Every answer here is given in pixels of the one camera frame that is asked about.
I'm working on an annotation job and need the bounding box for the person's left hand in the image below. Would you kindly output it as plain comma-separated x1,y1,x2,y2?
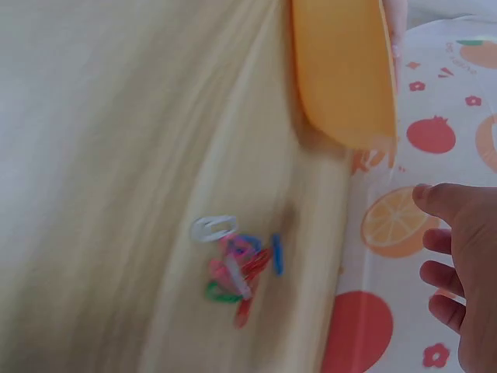
383,0,408,60

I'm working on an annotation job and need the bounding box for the orange plastic tray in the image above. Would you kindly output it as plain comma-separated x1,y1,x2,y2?
290,0,401,151

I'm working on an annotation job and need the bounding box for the pile of coloured paper clips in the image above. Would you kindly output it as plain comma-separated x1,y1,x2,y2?
189,214,285,329

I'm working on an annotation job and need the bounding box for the person's right hand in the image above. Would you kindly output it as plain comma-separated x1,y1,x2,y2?
412,182,497,373

